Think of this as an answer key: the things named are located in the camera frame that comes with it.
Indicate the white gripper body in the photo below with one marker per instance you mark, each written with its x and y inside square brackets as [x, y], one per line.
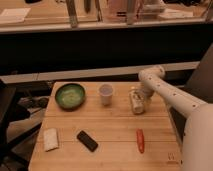
[147, 101]

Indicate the white bottle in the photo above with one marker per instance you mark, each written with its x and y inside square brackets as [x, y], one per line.
[137, 101]

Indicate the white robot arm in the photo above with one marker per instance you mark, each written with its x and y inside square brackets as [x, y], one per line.
[197, 146]

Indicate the red chili pepper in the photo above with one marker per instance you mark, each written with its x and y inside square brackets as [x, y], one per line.
[140, 140]

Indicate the white paper cup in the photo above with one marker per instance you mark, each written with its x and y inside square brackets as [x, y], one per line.
[106, 92]

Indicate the wooden table board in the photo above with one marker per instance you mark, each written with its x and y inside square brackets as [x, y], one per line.
[114, 129]

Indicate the black rectangular block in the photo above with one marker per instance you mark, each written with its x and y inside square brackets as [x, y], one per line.
[86, 140]

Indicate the green ceramic bowl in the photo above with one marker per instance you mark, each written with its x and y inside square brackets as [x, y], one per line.
[70, 96]

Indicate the white folded cloth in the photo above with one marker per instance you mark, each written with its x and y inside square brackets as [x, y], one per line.
[50, 139]

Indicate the white paper sheet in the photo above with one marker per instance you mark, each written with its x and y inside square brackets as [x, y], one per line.
[14, 15]

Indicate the grey metal post right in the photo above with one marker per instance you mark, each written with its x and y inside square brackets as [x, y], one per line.
[130, 11]

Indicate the grey metal post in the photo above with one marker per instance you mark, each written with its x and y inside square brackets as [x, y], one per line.
[72, 13]
[130, 11]

